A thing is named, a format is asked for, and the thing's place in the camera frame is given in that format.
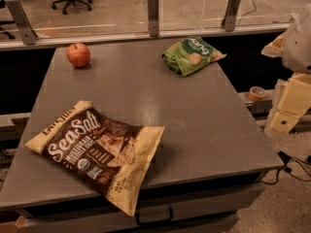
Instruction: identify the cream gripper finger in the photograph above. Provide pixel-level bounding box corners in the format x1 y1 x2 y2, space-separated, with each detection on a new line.
261 33 285 58
270 111 298 133

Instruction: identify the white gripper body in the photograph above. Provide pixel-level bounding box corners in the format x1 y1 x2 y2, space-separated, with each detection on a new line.
275 73 311 118

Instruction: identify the green rice chip bag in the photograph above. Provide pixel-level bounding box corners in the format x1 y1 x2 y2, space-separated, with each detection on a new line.
162 36 225 77

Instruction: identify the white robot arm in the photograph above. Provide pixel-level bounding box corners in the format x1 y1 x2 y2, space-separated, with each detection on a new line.
261 4 311 133

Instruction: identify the brown sea salt chip bag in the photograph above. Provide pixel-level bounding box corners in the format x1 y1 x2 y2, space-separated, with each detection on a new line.
26 101 164 216

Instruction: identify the orange tape roll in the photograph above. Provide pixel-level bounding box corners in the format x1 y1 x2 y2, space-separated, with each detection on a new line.
249 86 267 101

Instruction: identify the red apple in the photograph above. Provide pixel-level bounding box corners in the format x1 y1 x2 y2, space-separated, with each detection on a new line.
66 43 90 68

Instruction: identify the glass barrier panel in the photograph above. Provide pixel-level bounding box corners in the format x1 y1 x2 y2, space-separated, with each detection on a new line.
0 0 311 41

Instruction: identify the right metal glass bracket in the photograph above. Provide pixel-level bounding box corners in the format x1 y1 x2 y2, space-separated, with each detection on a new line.
221 0 241 32

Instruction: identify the metal glass bracket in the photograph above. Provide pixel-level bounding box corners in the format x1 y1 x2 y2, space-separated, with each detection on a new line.
5 0 37 45
221 0 241 32
148 0 159 37

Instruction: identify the black floor cable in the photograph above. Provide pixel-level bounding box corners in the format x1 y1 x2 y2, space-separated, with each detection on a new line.
260 150 311 185

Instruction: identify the middle metal glass bracket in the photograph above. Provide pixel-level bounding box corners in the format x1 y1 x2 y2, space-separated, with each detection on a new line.
148 0 159 37

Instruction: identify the black drawer handle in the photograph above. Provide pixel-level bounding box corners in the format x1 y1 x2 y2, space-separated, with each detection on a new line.
135 206 174 227

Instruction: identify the left metal glass bracket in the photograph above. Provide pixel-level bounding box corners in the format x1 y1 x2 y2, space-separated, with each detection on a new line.
5 0 37 45

